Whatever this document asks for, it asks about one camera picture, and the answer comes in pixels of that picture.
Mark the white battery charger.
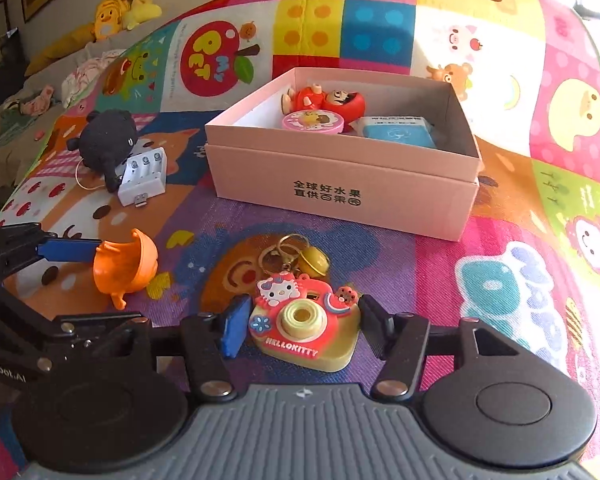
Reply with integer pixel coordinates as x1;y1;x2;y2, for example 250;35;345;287
117;142;168;208

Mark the toy camera keychain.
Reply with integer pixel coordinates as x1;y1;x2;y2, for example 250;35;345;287
247;232;362;373

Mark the black plush toy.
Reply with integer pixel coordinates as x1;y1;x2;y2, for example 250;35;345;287
66;109;141;193

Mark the pink white crumpled cloth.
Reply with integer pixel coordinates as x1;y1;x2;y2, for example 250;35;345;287
61;50;126;108

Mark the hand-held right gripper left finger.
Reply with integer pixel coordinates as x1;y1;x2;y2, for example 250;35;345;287
97;294;253;401

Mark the green cloth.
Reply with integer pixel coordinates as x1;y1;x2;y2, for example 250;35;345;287
0;105;36;153

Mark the long yellow cushion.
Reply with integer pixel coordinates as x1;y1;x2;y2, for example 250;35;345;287
25;22;101;77

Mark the pink cardboard box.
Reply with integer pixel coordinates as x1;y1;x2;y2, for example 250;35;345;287
203;66;483;242

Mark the grey sofa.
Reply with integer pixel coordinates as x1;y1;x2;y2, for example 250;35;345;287
0;15;181;221

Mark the blue tissue packet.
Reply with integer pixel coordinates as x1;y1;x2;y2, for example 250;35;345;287
352;115;438;150

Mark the orange tiger plush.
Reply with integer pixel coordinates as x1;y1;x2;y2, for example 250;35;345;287
92;0;131;43

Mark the black screen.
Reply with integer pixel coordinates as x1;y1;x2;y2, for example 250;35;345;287
0;27;23;118

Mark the orange toy bowl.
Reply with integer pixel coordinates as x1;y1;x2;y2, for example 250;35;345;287
92;228;160;310

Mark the red toy figure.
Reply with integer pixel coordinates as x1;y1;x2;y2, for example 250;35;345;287
280;85;367;133

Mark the colourful printed play mat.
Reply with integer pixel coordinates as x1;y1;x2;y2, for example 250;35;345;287
0;0;600;480

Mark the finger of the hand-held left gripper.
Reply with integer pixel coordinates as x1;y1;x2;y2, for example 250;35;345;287
0;222;103;281
0;281;148;372

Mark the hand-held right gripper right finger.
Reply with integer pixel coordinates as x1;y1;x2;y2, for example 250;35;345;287
358;294;531;403

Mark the pink round tin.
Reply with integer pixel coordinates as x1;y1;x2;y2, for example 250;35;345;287
281;110;347;136

